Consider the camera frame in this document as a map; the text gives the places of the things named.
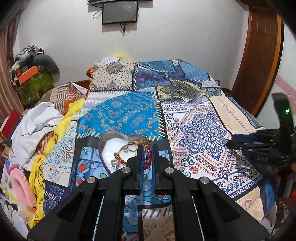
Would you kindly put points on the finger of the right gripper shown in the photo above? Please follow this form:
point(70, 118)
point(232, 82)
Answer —
point(243, 138)
point(236, 145)

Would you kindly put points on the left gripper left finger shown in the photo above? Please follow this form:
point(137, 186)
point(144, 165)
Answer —
point(94, 210)

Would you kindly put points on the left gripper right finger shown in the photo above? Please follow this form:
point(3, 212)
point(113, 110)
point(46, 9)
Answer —
point(201, 210)

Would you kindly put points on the purple heart-shaped jewelry tin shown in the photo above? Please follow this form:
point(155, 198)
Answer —
point(115, 148)

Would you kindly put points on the patchwork patterned bedspread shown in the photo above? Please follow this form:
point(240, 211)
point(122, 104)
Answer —
point(180, 109)

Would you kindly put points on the white sliding wardrobe door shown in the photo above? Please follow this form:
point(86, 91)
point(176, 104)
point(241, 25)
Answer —
point(284, 82)

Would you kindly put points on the yellow cloth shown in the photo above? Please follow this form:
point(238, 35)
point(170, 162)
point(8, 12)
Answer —
point(56, 160)

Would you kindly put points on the pink plush slipper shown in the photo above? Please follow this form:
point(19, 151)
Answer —
point(21, 187)

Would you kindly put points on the wooden wardrobe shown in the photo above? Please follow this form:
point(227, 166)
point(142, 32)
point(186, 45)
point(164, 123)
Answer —
point(261, 56)

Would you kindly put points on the white crumpled cloth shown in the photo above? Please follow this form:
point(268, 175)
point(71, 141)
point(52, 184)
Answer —
point(35, 124)

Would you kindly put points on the striped orange cloth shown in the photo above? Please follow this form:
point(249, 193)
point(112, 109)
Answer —
point(61, 97)

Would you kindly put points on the red box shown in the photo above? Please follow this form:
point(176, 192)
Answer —
point(9, 125)

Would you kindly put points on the orange box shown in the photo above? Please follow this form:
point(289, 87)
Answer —
point(28, 74)

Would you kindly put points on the pile of clothes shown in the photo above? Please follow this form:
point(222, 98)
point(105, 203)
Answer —
point(34, 56)

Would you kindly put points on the striped brown curtain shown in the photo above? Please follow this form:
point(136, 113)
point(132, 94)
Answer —
point(10, 15)

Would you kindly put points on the black wall television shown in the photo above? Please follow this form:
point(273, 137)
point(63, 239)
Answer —
point(93, 2)

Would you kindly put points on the small black wall monitor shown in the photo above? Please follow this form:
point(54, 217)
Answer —
point(119, 12)

